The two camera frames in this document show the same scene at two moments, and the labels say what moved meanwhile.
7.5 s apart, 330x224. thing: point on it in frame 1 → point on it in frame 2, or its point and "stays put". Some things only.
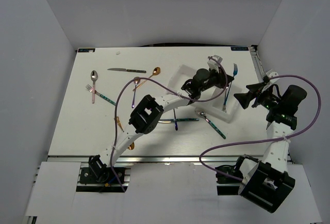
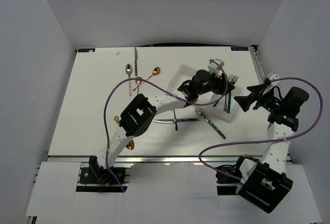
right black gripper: x=246 y=97 stays put
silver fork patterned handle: x=224 y=106 stays put
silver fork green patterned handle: x=90 y=89 → x=230 y=79
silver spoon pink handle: x=94 y=76 → x=129 y=69
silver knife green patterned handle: x=171 y=121 stays put
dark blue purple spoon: x=176 y=123 stays put
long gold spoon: x=156 y=71 stays put
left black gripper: x=220 y=77 stays put
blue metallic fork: x=235 y=71 → x=234 y=79
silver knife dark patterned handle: x=125 y=69 → x=135 y=61
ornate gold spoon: x=132 y=145 stays put
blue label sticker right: x=239 y=48 stays put
